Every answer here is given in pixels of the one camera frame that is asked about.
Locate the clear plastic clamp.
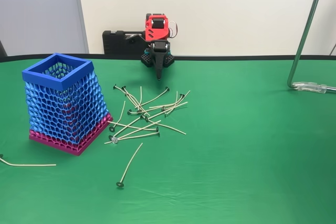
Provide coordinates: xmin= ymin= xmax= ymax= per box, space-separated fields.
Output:
xmin=292 ymin=81 xmax=329 ymax=94

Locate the black plastic tool case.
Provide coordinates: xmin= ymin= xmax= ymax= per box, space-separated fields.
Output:
xmin=102 ymin=30 xmax=148 ymax=57

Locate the chrome stand pole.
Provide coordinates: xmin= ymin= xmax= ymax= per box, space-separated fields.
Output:
xmin=287 ymin=0 xmax=336 ymax=91

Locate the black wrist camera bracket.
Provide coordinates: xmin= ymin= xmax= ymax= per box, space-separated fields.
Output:
xmin=124 ymin=33 xmax=145 ymax=44

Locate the green cloth with black edge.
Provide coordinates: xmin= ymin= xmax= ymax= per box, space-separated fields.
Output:
xmin=0 ymin=54 xmax=336 ymax=224

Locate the candle wick with silver base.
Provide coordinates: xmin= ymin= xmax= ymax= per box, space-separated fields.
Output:
xmin=111 ymin=120 xmax=162 ymax=144

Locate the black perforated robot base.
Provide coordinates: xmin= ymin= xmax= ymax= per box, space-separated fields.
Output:
xmin=141 ymin=50 xmax=175 ymax=69

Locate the red white servo cable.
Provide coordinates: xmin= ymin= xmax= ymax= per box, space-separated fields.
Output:
xmin=168 ymin=20 xmax=180 ymax=39

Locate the blue and magenta lattice basket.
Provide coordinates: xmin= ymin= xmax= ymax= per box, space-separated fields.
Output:
xmin=22 ymin=52 xmax=114 ymax=156

